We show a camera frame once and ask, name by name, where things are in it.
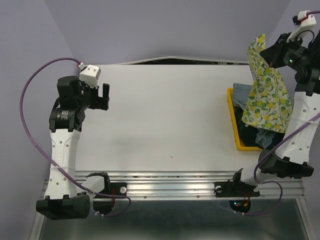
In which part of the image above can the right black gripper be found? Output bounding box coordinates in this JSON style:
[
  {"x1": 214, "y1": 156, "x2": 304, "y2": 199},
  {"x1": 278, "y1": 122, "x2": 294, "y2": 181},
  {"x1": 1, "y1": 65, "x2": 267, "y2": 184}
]
[{"x1": 259, "y1": 31, "x2": 314, "y2": 72}]

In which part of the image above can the lemon print skirt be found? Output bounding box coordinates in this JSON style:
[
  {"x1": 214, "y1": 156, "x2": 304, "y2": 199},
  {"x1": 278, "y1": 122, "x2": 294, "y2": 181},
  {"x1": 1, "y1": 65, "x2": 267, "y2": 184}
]
[{"x1": 242, "y1": 34, "x2": 293, "y2": 134}]

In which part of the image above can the light blue denim skirt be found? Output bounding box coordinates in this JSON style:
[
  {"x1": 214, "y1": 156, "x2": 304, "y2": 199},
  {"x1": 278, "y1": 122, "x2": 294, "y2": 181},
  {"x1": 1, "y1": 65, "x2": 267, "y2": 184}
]
[{"x1": 231, "y1": 83, "x2": 253, "y2": 111}]

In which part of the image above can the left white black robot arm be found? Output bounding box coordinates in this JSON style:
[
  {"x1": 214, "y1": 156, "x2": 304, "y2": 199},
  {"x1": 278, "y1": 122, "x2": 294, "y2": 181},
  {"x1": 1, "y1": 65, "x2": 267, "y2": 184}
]
[{"x1": 36, "y1": 76, "x2": 110, "y2": 220}]

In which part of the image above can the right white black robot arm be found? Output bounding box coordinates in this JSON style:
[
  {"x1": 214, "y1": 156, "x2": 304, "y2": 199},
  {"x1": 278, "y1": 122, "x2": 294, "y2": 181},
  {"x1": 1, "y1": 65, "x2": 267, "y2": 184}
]
[{"x1": 230, "y1": 33, "x2": 320, "y2": 195}]

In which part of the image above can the yellow plastic tray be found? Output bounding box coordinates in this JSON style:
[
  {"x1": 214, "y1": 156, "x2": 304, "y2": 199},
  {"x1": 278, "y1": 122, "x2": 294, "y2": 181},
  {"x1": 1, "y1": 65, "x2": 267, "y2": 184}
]
[{"x1": 226, "y1": 88, "x2": 262, "y2": 152}]

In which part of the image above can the dark green skirt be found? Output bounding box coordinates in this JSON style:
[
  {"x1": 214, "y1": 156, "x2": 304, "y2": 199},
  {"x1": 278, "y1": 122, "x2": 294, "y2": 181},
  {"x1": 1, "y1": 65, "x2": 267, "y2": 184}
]
[{"x1": 234, "y1": 107, "x2": 262, "y2": 149}]

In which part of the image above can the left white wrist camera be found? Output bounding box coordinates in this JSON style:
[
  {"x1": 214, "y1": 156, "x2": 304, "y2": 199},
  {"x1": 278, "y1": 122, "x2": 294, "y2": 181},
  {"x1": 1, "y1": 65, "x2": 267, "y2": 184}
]
[{"x1": 78, "y1": 62, "x2": 101, "y2": 89}]

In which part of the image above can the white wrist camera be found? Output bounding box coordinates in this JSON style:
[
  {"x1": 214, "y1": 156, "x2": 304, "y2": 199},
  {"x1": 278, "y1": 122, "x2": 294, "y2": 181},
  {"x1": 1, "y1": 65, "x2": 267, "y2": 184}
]
[
  {"x1": 286, "y1": 10, "x2": 319, "y2": 43},
  {"x1": 78, "y1": 62, "x2": 101, "y2": 89}
]

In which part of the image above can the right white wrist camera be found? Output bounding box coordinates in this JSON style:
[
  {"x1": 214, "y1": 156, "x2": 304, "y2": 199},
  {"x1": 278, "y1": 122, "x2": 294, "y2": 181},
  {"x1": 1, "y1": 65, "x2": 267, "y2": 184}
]
[{"x1": 286, "y1": 10, "x2": 319, "y2": 43}]

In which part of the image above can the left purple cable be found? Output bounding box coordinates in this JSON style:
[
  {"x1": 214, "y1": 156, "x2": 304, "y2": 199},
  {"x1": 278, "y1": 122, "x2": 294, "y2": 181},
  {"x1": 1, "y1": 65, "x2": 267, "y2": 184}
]
[{"x1": 19, "y1": 57, "x2": 133, "y2": 218}]

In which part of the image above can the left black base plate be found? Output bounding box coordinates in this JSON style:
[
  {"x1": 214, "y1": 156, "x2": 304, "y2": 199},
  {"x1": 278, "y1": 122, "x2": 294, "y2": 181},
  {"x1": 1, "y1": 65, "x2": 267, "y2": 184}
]
[{"x1": 92, "y1": 182, "x2": 129, "y2": 218}]

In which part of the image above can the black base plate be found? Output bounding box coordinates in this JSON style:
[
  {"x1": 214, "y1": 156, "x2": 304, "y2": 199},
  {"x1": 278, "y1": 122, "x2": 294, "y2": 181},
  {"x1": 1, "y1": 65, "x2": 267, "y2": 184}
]
[
  {"x1": 213, "y1": 179, "x2": 261, "y2": 214},
  {"x1": 92, "y1": 182, "x2": 129, "y2": 218}
]

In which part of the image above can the aluminium rail frame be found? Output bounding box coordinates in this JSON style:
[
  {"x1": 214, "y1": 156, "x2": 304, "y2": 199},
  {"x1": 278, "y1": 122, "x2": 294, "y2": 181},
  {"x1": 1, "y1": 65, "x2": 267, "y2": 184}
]
[{"x1": 29, "y1": 59, "x2": 311, "y2": 240}]

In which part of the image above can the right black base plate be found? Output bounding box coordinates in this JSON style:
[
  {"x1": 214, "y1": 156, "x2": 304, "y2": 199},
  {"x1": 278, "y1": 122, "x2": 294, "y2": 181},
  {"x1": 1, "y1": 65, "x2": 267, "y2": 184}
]
[{"x1": 213, "y1": 179, "x2": 261, "y2": 214}]

